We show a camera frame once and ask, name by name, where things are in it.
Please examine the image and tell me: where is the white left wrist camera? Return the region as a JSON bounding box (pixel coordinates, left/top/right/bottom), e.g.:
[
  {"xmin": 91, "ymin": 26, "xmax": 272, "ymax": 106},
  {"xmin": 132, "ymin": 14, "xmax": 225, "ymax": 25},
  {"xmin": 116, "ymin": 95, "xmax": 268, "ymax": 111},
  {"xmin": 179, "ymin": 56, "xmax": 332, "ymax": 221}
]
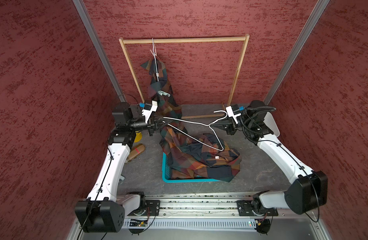
[{"xmin": 139, "ymin": 101, "xmax": 158, "ymax": 124}]

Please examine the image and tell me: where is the white wire hanger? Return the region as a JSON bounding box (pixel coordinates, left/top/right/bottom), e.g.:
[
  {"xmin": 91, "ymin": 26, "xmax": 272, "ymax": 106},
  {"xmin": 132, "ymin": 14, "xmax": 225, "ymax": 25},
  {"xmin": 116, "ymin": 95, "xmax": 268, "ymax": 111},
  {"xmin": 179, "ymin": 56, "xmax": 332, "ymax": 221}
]
[
  {"xmin": 162, "ymin": 110, "xmax": 228, "ymax": 152},
  {"xmin": 151, "ymin": 39, "xmax": 160, "ymax": 82}
]

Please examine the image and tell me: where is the mint green clothespin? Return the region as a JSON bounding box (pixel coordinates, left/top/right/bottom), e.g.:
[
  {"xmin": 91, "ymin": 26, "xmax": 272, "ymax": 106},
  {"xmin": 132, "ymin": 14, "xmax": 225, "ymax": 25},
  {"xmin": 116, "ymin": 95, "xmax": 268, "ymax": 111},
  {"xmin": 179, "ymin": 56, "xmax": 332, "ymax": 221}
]
[{"xmin": 157, "ymin": 90, "xmax": 171, "ymax": 97}]

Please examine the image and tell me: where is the white plastic bin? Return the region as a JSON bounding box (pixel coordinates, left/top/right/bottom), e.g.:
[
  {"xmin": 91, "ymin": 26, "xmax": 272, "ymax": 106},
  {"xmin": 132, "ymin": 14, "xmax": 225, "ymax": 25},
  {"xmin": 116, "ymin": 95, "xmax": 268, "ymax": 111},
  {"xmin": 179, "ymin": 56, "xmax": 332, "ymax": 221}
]
[{"xmin": 264, "ymin": 112, "xmax": 280, "ymax": 137}]

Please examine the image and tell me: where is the aluminium corner post left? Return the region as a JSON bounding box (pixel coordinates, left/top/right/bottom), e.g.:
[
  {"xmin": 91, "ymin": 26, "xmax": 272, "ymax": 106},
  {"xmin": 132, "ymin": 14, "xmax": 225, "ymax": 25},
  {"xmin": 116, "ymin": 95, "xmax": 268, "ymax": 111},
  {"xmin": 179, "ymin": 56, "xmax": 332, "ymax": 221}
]
[{"xmin": 72, "ymin": 0, "xmax": 127, "ymax": 102}]

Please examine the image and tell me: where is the aluminium corner post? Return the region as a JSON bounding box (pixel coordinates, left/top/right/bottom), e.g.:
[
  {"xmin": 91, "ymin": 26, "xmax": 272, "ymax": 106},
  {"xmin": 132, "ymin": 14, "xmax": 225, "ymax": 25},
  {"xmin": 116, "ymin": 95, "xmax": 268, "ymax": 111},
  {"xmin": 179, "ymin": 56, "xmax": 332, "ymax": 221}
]
[
  {"xmin": 72, "ymin": 0, "xmax": 127, "ymax": 102},
  {"xmin": 264, "ymin": 0, "xmax": 330, "ymax": 105}
]

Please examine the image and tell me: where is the teal plastic basket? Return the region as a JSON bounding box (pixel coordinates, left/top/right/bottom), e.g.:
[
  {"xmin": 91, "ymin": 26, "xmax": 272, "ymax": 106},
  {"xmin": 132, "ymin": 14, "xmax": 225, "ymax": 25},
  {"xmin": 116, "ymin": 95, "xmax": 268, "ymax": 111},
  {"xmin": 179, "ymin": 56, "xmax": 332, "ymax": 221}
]
[{"xmin": 162, "ymin": 153, "xmax": 219, "ymax": 184}]

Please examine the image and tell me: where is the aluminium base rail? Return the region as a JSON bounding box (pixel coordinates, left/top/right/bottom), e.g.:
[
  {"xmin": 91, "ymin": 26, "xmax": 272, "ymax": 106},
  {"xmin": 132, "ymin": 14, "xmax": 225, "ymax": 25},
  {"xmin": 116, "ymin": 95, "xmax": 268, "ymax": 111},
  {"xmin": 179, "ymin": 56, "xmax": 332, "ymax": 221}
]
[{"xmin": 64, "ymin": 191, "xmax": 333, "ymax": 240}]

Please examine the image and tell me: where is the yellow metal bucket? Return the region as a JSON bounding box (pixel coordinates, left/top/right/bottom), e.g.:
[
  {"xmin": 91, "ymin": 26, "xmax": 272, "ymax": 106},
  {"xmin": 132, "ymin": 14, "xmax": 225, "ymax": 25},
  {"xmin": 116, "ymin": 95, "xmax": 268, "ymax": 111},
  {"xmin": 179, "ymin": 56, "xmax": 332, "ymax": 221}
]
[{"xmin": 134, "ymin": 131, "xmax": 143, "ymax": 143}]

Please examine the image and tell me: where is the aluminium corner post right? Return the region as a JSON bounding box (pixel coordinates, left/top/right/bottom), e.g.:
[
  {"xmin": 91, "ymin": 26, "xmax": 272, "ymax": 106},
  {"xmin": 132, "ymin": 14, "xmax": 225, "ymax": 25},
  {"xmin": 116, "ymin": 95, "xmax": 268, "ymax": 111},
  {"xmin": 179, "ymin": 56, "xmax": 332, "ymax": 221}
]
[{"xmin": 264, "ymin": 0, "xmax": 330, "ymax": 105}]

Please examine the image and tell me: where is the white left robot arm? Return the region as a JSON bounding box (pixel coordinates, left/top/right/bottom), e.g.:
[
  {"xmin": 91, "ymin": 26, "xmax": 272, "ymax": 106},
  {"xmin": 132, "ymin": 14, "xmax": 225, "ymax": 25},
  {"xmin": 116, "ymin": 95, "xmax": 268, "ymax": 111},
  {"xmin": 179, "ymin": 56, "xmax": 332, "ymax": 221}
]
[{"xmin": 75, "ymin": 101, "xmax": 164, "ymax": 233}]

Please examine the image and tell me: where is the brown cardboard tube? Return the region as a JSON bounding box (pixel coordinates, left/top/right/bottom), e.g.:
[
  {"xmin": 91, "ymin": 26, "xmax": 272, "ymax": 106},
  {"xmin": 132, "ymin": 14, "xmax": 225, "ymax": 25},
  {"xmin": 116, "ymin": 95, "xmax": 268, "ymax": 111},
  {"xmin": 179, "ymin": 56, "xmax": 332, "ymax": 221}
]
[{"xmin": 126, "ymin": 144, "xmax": 146, "ymax": 163}]

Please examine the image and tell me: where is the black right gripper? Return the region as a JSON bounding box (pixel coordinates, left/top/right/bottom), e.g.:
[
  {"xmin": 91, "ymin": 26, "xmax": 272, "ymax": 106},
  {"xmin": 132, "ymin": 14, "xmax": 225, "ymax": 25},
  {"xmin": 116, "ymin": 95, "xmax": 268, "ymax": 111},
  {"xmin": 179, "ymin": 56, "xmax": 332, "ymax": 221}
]
[{"xmin": 210, "ymin": 109, "xmax": 253, "ymax": 135}]

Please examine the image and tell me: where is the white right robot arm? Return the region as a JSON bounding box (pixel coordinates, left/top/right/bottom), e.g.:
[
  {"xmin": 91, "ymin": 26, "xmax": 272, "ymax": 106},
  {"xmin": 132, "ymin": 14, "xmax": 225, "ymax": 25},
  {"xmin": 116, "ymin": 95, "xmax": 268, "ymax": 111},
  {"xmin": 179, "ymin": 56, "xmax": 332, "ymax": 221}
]
[{"xmin": 221, "ymin": 100, "xmax": 328, "ymax": 216}]

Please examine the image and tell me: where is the plaid long-sleeve shirt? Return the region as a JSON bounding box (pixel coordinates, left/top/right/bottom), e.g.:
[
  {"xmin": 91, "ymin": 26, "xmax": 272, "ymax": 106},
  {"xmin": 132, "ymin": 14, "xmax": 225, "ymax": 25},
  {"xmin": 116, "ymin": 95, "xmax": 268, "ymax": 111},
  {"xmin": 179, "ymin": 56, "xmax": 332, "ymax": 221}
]
[{"xmin": 160, "ymin": 122, "xmax": 242, "ymax": 183}]

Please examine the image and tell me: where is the wooden clothes rack frame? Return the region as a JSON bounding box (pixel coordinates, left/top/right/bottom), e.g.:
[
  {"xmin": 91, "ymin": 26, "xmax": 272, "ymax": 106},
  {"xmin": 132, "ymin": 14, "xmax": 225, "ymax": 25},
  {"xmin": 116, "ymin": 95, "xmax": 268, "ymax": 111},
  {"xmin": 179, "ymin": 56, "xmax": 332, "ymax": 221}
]
[{"xmin": 119, "ymin": 34, "xmax": 250, "ymax": 110}]

